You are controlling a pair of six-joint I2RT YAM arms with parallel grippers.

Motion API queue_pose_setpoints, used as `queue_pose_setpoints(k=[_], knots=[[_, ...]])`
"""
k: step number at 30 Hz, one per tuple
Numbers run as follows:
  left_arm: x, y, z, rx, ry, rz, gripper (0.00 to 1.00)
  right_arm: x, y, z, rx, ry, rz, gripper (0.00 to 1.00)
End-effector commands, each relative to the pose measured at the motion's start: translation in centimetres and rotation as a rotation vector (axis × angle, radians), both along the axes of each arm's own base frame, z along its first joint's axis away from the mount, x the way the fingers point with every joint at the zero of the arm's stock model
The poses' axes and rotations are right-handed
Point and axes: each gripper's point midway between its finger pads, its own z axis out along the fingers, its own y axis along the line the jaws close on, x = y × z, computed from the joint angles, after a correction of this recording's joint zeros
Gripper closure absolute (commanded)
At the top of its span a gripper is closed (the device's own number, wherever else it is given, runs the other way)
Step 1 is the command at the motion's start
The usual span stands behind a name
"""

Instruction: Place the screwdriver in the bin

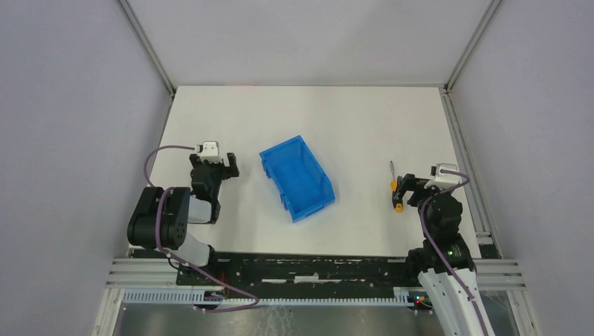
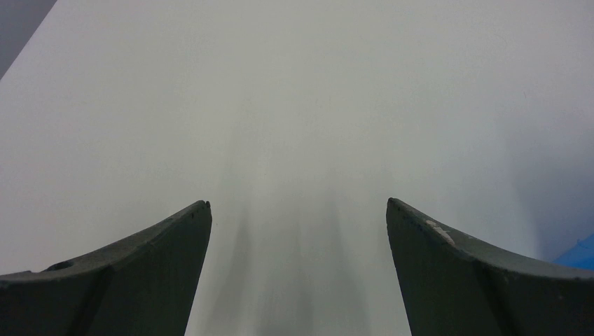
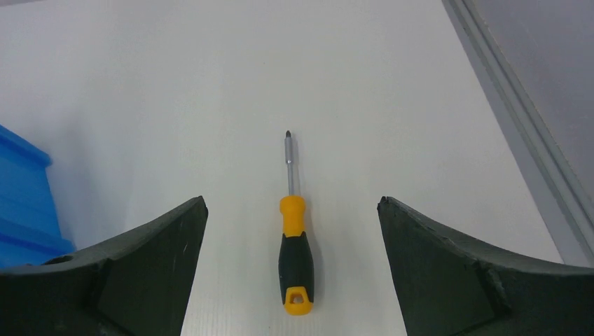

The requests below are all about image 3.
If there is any yellow black handled screwdriver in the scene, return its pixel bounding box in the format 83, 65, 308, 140
278, 130, 315, 316

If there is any grey metal table edge rail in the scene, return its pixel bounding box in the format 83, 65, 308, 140
443, 1, 593, 267

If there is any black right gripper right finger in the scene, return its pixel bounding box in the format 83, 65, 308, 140
378, 197, 593, 335

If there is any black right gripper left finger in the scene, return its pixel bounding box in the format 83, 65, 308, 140
1, 196, 208, 335

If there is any blue plastic bin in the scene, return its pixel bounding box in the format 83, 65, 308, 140
1, 127, 75, 268

